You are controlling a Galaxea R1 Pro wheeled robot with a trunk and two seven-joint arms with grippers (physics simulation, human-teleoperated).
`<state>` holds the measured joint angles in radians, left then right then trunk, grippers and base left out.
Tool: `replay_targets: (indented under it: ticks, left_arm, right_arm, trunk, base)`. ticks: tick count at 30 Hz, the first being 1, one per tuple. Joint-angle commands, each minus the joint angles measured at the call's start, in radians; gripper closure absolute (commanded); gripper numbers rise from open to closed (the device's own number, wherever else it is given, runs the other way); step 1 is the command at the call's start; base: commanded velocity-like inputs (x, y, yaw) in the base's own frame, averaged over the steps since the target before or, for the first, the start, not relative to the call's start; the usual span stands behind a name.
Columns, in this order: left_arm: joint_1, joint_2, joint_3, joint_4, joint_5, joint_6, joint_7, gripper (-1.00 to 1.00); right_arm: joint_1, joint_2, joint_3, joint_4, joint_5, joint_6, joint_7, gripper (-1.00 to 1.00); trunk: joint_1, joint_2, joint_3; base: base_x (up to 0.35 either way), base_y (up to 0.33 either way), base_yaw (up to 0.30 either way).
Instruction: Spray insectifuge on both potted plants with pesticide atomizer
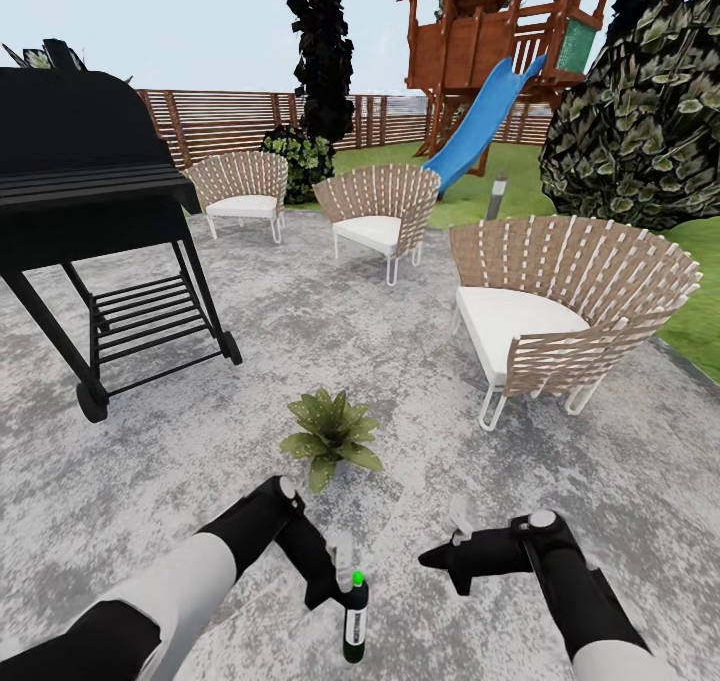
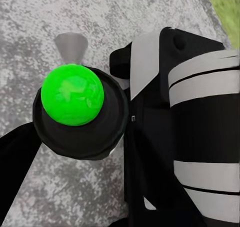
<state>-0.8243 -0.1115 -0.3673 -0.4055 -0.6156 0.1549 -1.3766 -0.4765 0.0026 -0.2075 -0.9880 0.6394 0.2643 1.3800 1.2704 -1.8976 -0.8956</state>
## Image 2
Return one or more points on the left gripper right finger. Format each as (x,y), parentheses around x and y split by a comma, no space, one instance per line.
(174,207)

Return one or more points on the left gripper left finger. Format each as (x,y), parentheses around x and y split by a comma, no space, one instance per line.
(18,149)

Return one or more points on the insectifuge atomizer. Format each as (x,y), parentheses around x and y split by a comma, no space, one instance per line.
(80,112)

